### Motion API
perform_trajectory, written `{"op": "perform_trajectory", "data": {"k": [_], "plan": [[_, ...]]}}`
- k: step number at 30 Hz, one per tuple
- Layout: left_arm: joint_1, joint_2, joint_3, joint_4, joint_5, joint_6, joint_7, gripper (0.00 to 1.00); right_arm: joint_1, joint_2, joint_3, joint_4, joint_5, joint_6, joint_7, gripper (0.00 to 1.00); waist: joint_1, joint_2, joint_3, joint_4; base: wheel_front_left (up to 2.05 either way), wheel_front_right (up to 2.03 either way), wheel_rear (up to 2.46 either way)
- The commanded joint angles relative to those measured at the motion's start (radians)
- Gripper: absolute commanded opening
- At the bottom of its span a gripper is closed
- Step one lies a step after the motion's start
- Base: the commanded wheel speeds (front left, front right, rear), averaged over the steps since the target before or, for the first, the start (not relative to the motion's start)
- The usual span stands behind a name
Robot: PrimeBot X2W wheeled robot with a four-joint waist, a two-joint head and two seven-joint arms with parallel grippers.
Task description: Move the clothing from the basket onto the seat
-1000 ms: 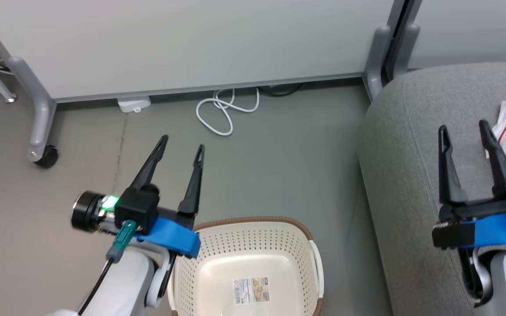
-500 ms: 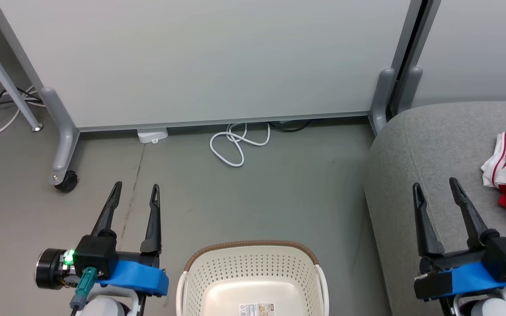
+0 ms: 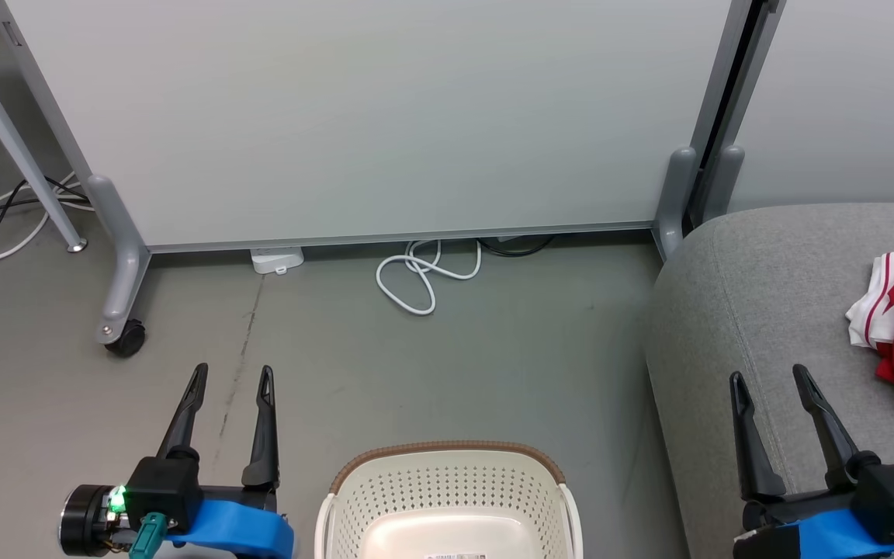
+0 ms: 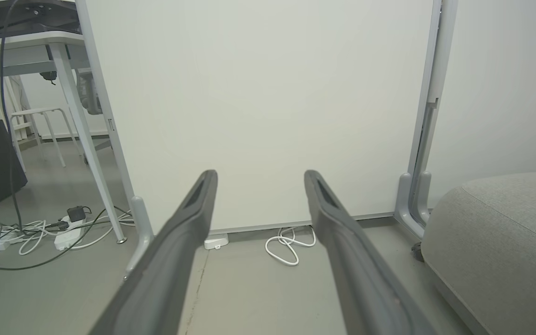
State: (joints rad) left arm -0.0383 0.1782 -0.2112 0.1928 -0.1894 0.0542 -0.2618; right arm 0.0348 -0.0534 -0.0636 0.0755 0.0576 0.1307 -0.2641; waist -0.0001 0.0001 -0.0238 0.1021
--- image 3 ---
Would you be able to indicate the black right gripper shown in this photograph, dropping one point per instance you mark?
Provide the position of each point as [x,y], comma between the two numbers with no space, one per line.
[889,493]

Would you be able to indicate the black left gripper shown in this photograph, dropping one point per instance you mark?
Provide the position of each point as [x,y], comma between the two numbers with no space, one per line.
[164,485]

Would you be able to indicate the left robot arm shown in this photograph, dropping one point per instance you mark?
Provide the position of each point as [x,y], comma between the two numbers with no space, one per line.
[86,516]

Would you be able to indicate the white perforated laundry basket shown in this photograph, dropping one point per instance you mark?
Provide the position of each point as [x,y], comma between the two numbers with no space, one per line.
[447,489]

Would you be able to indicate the black caster wheel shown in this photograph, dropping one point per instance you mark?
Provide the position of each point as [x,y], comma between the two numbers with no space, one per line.
[130,343]

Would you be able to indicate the grey fabric sofa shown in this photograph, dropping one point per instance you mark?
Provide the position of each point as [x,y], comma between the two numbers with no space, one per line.
[765,310]

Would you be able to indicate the white power strip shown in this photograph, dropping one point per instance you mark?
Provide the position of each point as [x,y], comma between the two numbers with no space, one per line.
[276,260]

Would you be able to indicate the grey partition foot with caster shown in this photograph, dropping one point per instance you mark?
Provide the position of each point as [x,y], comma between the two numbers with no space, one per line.
[125,272]

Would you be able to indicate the grey slanted metal leg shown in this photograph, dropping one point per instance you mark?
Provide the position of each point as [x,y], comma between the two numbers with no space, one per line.
[20,147]

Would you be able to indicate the wide white partition panel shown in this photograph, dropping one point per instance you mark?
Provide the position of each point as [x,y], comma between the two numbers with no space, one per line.
[377,116]

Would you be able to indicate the blue left wrist mount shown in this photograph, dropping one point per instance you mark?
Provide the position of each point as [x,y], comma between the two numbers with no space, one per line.
[237,528]

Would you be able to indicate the blue wrist mount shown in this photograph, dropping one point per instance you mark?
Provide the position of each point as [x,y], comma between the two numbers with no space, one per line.
[843,539]
[237,528]

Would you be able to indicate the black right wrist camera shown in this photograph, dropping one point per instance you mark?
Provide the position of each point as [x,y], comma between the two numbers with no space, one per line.
[761,543]

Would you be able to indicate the blue right wrist mount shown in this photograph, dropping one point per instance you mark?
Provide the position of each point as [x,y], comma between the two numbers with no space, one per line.
[843,539]

